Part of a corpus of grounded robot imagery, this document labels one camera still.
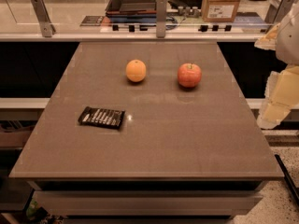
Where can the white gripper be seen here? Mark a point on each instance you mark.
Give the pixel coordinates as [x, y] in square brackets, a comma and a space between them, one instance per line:
[288, 41]

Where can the black rxbar chocolate bar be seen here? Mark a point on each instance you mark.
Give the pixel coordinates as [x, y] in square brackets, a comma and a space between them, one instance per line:
[101, 117]

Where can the cardboard box with label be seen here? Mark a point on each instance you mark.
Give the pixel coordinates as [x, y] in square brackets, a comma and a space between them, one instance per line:
[219, 10]

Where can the red apple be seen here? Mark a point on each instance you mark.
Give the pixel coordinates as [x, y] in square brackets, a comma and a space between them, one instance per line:
[189, 75]

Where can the brown table with drawers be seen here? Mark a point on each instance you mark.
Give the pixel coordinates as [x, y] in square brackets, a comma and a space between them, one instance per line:
[179, 151]

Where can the orange fruit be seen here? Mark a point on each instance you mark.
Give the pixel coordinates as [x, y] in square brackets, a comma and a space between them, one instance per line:
[136, 70]

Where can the dark open tray bin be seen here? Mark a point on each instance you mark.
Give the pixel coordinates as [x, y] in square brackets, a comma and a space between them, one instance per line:
[131, 7]

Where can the glass barrier panel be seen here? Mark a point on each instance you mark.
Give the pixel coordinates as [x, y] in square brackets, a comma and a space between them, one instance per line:
[99, 19]

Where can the right metal bracket post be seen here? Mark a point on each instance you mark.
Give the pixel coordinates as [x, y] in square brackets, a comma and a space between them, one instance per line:
[281, 11]

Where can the metal bracket post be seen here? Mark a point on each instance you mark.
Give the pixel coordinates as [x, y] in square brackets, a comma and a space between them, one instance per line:
[161, 13]
[46, 26]
[281, 11]

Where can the middle metal bracket post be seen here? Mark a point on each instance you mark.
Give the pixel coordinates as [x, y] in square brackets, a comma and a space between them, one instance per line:
[161, 13]

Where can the left metal bracket post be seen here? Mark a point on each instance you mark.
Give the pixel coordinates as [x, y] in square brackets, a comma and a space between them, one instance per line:
[46, 26]

